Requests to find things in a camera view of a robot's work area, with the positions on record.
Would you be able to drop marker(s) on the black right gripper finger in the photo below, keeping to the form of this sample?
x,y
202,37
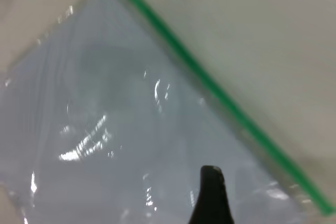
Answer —
x,y
211,197

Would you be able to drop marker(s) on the transparent zipper bag green zip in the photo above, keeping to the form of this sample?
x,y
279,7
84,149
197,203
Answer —
x,y
131,103

